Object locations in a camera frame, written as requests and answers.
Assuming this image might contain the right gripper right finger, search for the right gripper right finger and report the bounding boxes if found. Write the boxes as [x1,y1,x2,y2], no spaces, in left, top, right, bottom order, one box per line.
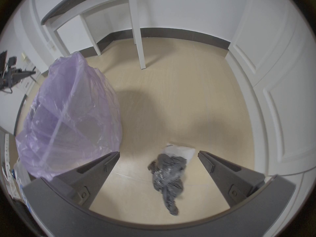
[197,150,266,209]

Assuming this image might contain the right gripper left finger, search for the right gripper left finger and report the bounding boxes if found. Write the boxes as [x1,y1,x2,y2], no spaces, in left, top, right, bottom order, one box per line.
[51,151,121,209]

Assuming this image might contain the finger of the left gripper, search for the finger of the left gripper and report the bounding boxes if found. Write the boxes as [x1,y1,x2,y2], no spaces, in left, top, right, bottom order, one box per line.
[10,69,37,85]

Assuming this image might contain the purple plastic bag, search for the purple plastic bag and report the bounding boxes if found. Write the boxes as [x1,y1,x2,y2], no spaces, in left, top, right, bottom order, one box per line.
[15,51,123,182]

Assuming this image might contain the white plastic wrapper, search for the white plastic wrapper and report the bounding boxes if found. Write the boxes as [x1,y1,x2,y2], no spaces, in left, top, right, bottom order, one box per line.
[164,143,197,168]

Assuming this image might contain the black plastic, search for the black plastic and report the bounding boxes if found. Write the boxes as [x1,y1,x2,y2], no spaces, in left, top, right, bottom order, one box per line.
[147,153,187,216]

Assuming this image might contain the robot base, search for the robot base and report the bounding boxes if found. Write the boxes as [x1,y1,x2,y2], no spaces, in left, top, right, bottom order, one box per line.
[0,126,34,207]

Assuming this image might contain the white chair grey seat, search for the white chair grey seat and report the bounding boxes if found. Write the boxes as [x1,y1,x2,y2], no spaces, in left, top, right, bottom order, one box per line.
[41,0,146,70]

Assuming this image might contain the white wardrobe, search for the white wardrobe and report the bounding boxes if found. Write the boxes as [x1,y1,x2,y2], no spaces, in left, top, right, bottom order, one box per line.
[225,0,316,177]

